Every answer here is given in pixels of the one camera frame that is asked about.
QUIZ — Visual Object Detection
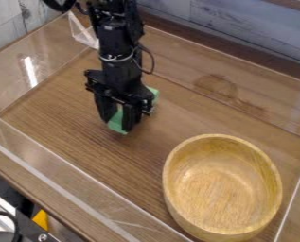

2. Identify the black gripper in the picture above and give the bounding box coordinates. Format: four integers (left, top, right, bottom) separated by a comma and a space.
83, 58, 154, 132

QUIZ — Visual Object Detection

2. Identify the green rectangular block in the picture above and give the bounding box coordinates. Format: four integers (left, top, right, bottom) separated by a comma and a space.
106, 87, 159, 134

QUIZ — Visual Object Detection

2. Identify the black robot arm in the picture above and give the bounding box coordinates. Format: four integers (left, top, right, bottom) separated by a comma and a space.
41, 0, 158, 134

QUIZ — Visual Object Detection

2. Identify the brown wooden bowl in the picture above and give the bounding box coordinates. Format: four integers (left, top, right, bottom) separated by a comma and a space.
162, 134, 284, 242

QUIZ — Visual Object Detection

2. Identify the yellow black machine base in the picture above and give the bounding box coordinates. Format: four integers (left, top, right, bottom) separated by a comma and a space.
0, 185, 68, 242

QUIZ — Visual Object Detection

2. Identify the black cable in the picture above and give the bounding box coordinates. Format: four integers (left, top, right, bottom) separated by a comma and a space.
131, 43, 155, 76

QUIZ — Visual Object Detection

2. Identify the clear acrylic corner bracket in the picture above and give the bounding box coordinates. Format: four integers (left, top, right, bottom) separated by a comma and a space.
67, 12, 99, 50

